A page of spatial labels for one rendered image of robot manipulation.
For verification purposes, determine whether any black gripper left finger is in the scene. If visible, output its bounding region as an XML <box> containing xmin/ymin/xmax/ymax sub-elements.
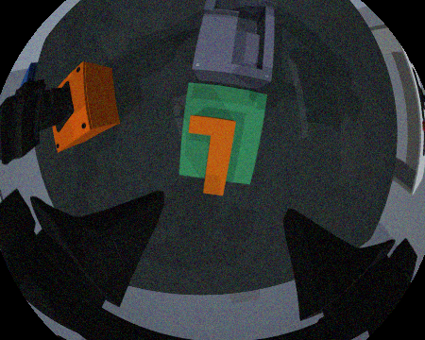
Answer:
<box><xmin>31</xmin><ymin>190</ymin><xmax>164</xmax><ymax>307</ymax></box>

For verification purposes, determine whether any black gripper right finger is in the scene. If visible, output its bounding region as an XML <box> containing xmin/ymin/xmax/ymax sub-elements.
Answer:
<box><xmin>283</xmin><ymin>209</ymin><xmax>395</xmax><ymax>321</ymax></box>

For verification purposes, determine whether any orange l-shaped part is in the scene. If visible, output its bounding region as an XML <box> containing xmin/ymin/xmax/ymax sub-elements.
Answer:
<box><xmin>189</xmin><ymin>114</ymin><xmax>236</xmax><ymax>196</ymax></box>

